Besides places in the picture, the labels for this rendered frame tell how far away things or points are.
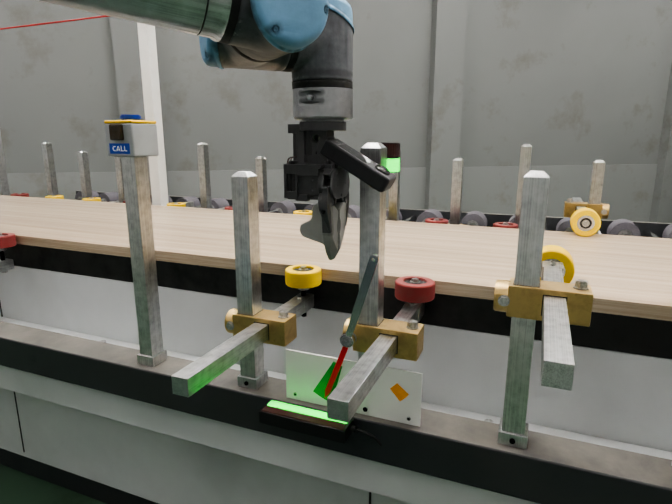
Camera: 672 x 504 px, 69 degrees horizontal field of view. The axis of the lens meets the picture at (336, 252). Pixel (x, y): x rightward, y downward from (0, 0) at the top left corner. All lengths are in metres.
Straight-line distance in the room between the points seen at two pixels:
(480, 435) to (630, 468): 0.22
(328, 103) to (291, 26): 0.20
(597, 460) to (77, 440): 1.51
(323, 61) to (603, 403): 0.81
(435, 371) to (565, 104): 4.88
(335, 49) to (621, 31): 5.59
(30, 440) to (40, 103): 3.24
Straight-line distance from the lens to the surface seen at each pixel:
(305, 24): 0.56
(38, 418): 2.00
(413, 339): 0.84
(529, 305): 0.79
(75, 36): 4.77
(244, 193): 0.92
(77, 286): 1.62
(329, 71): 0.73
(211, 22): 0.56
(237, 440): 1.15
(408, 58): 4.97
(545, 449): 0.91
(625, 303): 1.03
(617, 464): 0.93
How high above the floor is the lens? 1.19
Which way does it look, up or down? 13 degrees down
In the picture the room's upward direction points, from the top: straight up
